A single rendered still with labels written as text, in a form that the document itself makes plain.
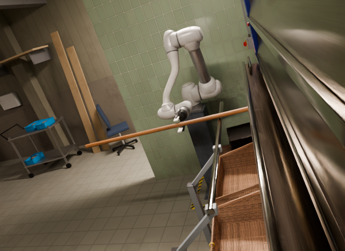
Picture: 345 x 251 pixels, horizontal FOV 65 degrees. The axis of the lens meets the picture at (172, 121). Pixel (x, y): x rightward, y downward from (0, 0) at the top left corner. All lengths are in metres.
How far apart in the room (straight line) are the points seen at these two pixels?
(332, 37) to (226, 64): 2.61
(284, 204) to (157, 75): 2.59
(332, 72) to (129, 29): 2.84
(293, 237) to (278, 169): 0.24
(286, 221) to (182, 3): 2.56
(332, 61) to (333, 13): 0.06
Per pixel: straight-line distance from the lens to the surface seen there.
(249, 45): 2.59
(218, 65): 2.98
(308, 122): 0.73
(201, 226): 1.17
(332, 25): 0.40
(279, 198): 0.69
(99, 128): 5.42
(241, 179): 2.20
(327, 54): 0.40
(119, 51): 3.19
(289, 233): 0.62
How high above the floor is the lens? 1.86
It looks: 19 degrees down
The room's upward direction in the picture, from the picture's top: 20 degrees counter-clockwise
